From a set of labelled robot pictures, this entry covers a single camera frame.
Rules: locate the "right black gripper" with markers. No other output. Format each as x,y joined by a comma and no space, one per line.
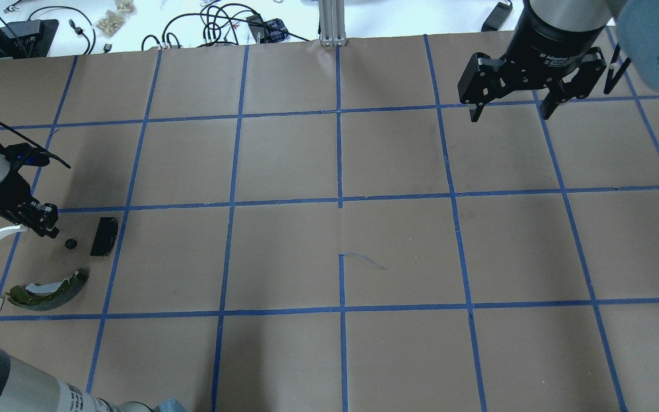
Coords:
552,35

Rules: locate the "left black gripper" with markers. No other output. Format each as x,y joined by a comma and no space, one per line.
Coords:
7,193

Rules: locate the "small black bearing gear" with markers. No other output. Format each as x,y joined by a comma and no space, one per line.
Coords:
71,243

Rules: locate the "black brake pad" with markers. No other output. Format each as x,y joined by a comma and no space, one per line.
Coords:
105,237

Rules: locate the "olive brake shoe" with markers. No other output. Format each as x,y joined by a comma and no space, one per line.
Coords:
46,297

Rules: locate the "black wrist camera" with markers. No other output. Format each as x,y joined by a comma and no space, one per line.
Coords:
24,154

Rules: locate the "aluminium frame post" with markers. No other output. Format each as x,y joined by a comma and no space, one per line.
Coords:
332,29

